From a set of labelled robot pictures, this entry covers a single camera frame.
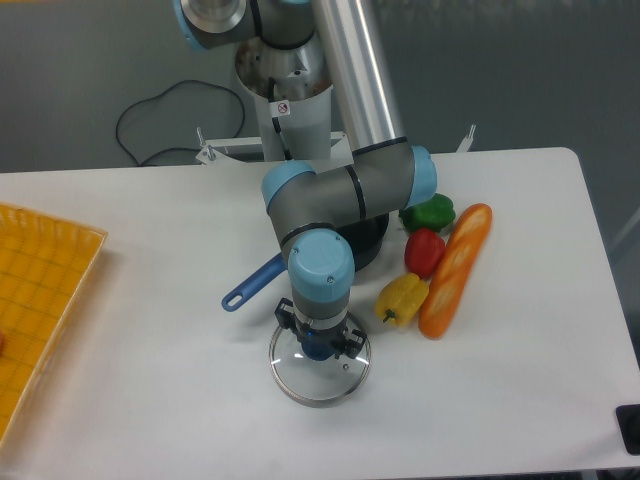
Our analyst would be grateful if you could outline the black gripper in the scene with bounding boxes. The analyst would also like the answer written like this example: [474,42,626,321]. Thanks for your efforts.
[274,298,366,359]

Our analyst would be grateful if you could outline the glass lid blue knob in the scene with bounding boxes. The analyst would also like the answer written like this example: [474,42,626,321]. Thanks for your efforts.
[269,314,371,408]

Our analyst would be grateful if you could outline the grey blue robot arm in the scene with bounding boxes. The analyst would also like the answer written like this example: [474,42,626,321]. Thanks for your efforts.
[174,1,437,361]

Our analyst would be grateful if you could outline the yellow bell pepper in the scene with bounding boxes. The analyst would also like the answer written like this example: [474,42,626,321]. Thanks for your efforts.
[374,273,429,327]

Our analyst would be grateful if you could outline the dark blue saucepan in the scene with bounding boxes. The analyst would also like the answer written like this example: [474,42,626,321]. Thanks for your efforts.
[221,214,389,312]

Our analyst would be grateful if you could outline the red bell pepper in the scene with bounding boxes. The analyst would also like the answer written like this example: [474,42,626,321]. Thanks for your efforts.
[404,228,446,278]

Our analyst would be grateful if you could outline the orange baguette loaf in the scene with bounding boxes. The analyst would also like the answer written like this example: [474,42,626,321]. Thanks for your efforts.
[418,203,493,339]

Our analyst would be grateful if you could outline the green bell pepper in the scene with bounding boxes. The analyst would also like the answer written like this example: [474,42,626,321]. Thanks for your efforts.
[399,193,456,233]

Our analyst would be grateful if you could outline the yellow woven basket tray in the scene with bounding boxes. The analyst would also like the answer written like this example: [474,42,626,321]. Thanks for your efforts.
[1,203,108,440]

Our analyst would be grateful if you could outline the black corner device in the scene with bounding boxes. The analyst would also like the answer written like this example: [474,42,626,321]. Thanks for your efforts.
[615,404,640,456]

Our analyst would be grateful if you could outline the white metal base frame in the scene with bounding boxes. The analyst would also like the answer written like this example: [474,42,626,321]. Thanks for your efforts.
[193,123,478,165]

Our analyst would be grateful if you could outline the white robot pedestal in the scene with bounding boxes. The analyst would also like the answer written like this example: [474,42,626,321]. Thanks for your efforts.
[235,36,333,161]

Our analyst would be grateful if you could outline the black floor cable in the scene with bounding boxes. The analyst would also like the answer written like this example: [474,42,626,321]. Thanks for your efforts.
[115,79,291,168]

